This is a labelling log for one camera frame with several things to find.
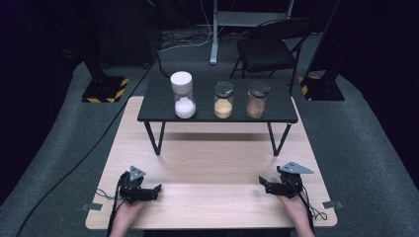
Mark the person's left hand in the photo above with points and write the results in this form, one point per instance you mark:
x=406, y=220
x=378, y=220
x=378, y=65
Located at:
x=126, y=217

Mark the grey tape piece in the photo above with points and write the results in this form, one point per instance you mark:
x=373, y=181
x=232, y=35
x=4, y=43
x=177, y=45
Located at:
x=332, y=204
x=92, y=206

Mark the person's right hand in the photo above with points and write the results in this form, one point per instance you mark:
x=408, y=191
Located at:
x=294, y=210

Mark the black folding chair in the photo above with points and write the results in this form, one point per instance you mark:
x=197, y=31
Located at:
x=263, y=54

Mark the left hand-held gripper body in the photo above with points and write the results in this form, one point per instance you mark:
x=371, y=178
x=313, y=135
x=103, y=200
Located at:
x=133, y=192

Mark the black raised shelf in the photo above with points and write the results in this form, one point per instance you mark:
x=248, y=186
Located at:
x=204, y=112

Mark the white desk frame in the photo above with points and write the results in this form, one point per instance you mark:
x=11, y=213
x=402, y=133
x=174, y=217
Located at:
x=214, y=39

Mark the black stand with striped base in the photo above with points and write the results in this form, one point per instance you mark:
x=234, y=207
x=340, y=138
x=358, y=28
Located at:
x=105, y=89
x=324, y=89

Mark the black-lid jar of yellow powder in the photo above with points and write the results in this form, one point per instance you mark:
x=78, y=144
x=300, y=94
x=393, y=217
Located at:
x=223, y=100

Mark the black-lid jar of brown powder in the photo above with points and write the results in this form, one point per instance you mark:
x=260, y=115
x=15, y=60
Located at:
x=257, y=100

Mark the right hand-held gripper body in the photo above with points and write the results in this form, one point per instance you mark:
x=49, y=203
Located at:
x=286, y=186

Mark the white-lid jar of white powder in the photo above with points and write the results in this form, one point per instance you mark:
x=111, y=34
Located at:
x=183, y=95

